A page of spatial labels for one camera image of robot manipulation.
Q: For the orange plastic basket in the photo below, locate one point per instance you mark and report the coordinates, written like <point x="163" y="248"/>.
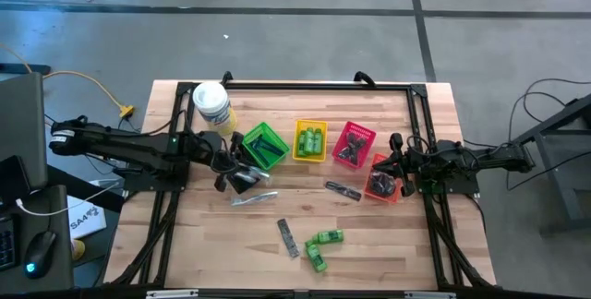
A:
<point x="390" y="199"/>

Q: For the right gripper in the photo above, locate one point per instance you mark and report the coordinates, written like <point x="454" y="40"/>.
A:
<point x="406" y="163"/>

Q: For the black floor bar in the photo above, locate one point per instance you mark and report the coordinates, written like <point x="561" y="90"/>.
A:
<point x="23" y="68"/>

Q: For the black keyboard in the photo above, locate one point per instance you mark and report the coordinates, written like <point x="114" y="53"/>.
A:
<point x="7" y="248"/>

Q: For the yellow plastic basket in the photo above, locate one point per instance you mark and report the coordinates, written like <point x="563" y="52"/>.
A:
<point x="323" y="123"/>

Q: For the black tablet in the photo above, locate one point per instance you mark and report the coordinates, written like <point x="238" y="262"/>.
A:
<point x="11" y="181"/>

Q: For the grey metal bracket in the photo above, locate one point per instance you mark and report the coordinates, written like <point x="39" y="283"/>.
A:
<point x="171" y="294"/>
<point x="429" y="295"/>

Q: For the pinkish red plastic basket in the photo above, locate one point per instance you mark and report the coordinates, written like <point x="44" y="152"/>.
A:
<point x="367" y="129"/>

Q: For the black computer mouse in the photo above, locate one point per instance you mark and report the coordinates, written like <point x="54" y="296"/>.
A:
<point x="39" y="255"/>

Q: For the green travel bottle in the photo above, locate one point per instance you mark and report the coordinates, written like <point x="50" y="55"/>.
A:
<point x="301" y="144"/>
<point x="308" y="142"/>
<point x="317" y="140"/>
<point x="329" y="236"/>
<point x="316" y="257"/>

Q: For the grey laptop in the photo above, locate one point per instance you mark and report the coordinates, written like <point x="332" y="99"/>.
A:
<point x="20" y="128"/>

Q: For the black aluminium table frame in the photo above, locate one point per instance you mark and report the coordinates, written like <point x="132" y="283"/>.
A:
<point x="323" y="86"/>

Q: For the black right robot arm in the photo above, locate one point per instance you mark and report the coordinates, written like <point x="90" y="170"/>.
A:
<point x="485" y="160"/>

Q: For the black plastic basket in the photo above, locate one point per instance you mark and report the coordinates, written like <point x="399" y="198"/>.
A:
<point x="249" y="188"/>

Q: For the packaged toothbrushes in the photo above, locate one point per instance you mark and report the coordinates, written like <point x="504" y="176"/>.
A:
<point x="258" y="173"/>

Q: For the green plastic basket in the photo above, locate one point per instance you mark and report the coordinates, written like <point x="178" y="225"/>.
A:
<point x="254" y="134"/>

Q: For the clear utensil packets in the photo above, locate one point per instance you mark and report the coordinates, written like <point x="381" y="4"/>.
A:
<point x="255" y="198"/>

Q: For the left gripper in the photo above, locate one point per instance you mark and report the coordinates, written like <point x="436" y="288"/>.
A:
<point x="226" y="160"/>

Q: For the white paper box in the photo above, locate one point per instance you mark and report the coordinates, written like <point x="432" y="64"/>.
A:
<point x="85" y="220"/>

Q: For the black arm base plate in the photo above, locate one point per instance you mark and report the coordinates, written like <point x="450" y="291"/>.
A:
<point x="138" y="183"/>
<point x="461" y="187"/>

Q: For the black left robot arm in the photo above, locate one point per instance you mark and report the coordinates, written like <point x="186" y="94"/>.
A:
<point x="129" y="147"/>

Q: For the bagged black comb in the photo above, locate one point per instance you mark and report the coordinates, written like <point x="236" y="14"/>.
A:
<point x="343" y="190"/>
<point x="288" y="238"/>
<point x="354" y="142"/>
<point x="344" y="153"/>

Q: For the black side table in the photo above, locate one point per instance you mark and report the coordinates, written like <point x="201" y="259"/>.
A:
<point x="554" y="123"/>

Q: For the Lysol wipes canister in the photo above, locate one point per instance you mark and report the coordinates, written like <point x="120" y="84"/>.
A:
<point x="212" y="105"/>

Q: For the small yellow object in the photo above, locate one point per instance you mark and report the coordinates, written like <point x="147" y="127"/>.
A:
<point x="77" y="249"/>

